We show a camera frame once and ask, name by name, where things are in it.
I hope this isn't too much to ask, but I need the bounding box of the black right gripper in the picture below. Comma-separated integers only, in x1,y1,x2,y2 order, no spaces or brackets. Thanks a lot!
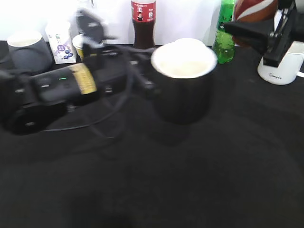
223,0,304,67

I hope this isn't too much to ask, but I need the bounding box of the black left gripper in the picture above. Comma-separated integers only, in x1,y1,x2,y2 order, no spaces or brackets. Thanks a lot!
83,46,158,95

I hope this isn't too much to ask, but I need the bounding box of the orange Nescafe coffee bottle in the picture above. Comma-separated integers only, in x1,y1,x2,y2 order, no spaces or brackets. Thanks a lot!
232,0,278,31

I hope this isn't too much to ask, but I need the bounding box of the black mug white interior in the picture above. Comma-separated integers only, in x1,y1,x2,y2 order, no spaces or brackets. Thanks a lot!
151,42,218,124

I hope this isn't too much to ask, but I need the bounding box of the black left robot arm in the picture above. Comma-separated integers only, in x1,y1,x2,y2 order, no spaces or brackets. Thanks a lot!
0,45,156,135

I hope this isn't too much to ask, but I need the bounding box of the green sprite bottle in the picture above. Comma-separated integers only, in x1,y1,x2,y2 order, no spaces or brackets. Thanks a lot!
212,0,236,64

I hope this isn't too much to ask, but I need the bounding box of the white mug with script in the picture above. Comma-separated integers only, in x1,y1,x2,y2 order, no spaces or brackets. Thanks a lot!
257,41,304,85

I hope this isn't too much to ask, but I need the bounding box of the red mug white interior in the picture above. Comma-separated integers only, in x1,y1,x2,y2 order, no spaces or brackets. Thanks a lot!
173,38,205,47

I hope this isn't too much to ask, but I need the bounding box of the grey mug white interior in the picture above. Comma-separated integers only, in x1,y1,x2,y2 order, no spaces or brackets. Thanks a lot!
7,30,53,74

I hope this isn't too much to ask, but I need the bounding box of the yellow paper cup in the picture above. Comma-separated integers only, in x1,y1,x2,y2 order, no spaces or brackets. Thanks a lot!
72,34,84,60

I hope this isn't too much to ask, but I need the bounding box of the white blueberry milk carton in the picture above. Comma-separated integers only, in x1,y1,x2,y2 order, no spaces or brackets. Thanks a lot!
45,21,76,64

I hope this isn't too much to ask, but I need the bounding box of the cola bottle red label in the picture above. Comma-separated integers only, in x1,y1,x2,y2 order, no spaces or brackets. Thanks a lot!
131,0,156,49

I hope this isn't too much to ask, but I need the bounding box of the black cable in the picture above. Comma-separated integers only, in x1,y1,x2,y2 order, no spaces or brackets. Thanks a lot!
42,71,133,140

